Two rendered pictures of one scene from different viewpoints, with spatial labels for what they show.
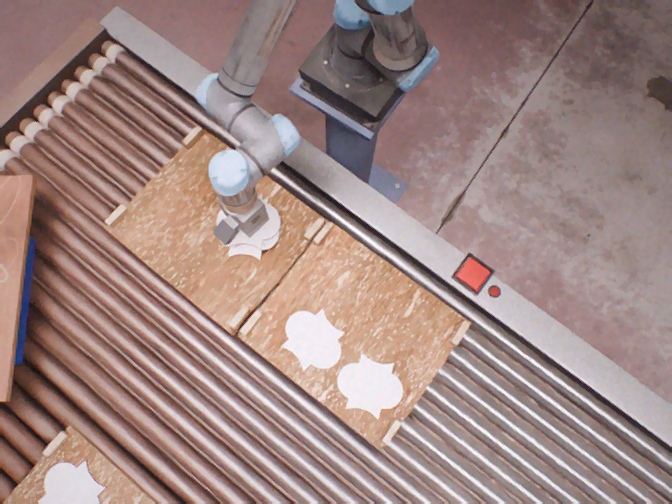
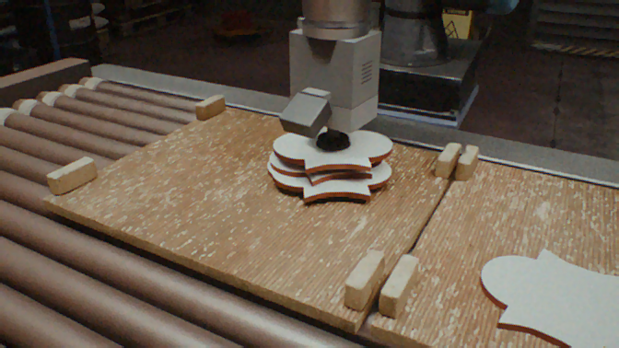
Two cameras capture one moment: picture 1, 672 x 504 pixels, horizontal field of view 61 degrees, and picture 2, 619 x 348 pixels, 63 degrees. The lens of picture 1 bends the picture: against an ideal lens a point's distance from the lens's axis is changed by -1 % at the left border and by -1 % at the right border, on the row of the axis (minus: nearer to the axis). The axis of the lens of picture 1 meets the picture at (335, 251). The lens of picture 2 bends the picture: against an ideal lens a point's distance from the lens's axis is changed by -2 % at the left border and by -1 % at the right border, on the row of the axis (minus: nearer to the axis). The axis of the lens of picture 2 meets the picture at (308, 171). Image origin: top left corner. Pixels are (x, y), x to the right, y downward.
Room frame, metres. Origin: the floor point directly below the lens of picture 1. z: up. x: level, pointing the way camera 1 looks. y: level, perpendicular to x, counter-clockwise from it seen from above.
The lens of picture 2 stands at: (-0.14, 0.30, 1.25)
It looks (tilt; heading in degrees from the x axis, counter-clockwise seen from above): 28 degrees down; 354
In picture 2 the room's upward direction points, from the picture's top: straight up
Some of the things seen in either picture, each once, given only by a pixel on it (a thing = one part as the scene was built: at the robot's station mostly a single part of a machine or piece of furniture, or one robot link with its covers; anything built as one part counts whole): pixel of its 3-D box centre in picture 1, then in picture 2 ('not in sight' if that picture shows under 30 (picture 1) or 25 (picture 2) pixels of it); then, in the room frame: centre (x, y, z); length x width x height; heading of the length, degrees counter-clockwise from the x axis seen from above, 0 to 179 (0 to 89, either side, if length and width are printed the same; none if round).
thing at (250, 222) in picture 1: (234, 214); (321, 75); (0.41, 0.22, 1.07); 0.12 x 0.09 x 0.16; 140
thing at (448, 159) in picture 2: (314, 230); (448, 159); (0.43, 0.05, 0.95); 0.06 x 0.02 x 0.03; 145
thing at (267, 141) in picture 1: (264, 139); not in sight; (0.52, 0.15, 1.23); 0.11 x 0.11 x 0.08; 49
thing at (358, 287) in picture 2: (239, 317); (365, 278); (0.21, 0.21, 0.95); 0.06 x 0.02 x 0.03; 145
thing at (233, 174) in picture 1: (233, 177); not in sight; (0.43, 0.20, 1.23); 0.09 x 0.08 x 0.11; 139
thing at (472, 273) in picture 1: (472, 274); not in sight; (0.35, -0.33, 0.92); 0.06 x 0.06 x 0.01; 56
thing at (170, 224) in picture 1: (216, 226); (265, 182); (0.43, 0.29, 0.93); 0.41 x 0.35 x 0.02; 55
